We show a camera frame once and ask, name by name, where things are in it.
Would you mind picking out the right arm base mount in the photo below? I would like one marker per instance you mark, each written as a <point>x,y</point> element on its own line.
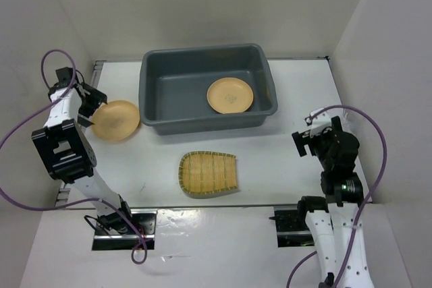
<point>290,229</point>

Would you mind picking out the grey plastic bin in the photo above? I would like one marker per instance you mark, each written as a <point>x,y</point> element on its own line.
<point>173,86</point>

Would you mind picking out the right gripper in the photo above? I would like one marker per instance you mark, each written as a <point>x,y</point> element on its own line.
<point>301,139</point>

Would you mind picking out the clear plastic cup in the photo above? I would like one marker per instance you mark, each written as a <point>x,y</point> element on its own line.
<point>348,121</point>

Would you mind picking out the yellow bear plate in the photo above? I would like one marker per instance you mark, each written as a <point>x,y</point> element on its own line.
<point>230,95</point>
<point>115,121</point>

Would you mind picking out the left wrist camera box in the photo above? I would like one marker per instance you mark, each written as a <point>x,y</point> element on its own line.
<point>64,76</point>

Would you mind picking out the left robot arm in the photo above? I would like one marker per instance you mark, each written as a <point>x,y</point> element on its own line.
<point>68,156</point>

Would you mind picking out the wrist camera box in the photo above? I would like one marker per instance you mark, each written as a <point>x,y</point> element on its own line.
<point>64,76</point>
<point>317,121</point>

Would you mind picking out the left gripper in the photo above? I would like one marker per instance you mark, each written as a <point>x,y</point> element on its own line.
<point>96,99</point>

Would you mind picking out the woven bamboo tray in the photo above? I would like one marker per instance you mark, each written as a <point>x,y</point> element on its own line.
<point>206,173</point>

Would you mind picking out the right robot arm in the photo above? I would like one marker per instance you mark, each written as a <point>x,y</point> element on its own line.
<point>331,219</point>

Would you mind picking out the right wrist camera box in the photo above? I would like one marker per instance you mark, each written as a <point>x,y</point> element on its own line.
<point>317,121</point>

